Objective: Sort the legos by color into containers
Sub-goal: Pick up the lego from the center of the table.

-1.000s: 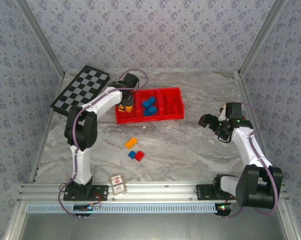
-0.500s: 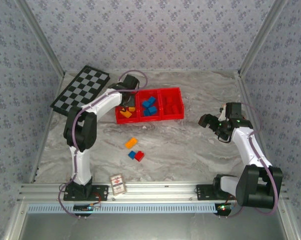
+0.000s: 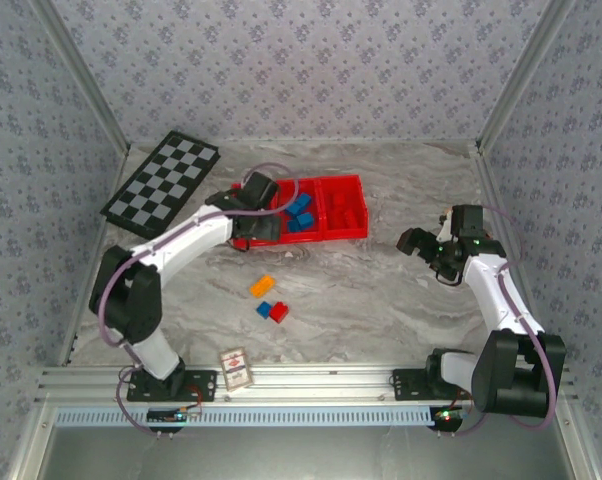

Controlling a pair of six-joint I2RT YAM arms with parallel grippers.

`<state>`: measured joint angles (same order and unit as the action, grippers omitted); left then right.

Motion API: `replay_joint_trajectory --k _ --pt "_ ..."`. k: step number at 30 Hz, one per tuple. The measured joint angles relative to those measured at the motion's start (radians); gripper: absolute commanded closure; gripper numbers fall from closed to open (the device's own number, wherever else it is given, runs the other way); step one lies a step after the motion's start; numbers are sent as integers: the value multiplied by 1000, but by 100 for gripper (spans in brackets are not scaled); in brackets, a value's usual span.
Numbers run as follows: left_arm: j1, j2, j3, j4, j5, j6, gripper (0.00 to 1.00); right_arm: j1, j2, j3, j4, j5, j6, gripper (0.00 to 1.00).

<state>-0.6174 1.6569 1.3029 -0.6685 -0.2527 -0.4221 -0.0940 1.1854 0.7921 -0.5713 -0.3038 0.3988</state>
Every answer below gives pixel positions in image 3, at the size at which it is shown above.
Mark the blue lego brick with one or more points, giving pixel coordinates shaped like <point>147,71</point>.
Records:
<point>293,209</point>
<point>263,309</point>
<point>294,226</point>
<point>306,220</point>
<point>304,201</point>

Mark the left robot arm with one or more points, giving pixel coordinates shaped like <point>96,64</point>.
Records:
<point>131,300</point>

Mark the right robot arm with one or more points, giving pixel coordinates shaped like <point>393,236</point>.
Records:
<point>511,370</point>

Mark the orange lego brick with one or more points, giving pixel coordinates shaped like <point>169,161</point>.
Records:
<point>262,286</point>

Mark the red three-compartment tray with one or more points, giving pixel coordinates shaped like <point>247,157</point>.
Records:
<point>341,235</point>

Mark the black grey chessboard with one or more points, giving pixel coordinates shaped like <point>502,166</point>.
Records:
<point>163,185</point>

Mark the playing card box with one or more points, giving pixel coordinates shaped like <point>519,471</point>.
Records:
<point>236,370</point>

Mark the right circuit board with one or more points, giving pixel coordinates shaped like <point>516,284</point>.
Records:
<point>448,416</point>

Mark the circuit board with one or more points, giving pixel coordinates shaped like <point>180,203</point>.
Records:
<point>448,416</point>
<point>173,415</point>

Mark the left circuit board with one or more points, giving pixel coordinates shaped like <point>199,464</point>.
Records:
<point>173,415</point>

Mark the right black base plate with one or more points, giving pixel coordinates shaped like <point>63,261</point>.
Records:
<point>411,384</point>

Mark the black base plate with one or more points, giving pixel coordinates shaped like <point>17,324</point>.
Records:
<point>411,384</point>
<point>201,385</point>

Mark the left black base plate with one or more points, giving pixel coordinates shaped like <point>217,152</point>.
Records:
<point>201,385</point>

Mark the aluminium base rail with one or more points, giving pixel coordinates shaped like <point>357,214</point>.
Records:
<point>306,382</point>

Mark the right aluminium frame post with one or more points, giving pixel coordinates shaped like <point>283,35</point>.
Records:
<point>526,75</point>

